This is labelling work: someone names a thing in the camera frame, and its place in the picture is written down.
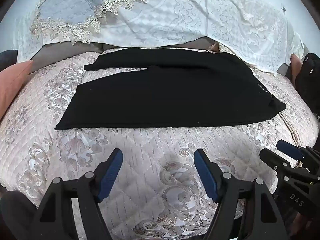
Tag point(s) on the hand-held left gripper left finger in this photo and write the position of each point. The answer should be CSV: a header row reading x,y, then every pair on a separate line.
x,y
110,177

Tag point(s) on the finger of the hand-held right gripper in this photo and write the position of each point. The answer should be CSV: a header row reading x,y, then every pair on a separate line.
x,y
273,163
290,149

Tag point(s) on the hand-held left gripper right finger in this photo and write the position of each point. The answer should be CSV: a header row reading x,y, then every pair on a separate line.
x,y
206,177

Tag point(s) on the black pants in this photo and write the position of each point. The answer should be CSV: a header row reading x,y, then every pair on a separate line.
x,y
170,92

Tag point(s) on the pink floral quilted bedspread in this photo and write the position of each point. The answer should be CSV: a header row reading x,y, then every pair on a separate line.
x,y
140,160

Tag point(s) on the black bag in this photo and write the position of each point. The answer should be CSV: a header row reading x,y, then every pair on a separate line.
x,y
308,80

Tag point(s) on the small pink pillow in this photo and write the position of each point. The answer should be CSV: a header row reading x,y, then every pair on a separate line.
x,y
296,63

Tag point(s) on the large pink pillow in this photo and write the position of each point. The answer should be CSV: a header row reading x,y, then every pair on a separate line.
x,y
12,85

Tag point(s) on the white lace cover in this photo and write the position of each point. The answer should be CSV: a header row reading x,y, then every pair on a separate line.
x,y
190,12

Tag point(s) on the blue-grey lace-trimmed cloth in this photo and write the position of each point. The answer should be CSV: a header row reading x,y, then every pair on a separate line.
x,y
75,2

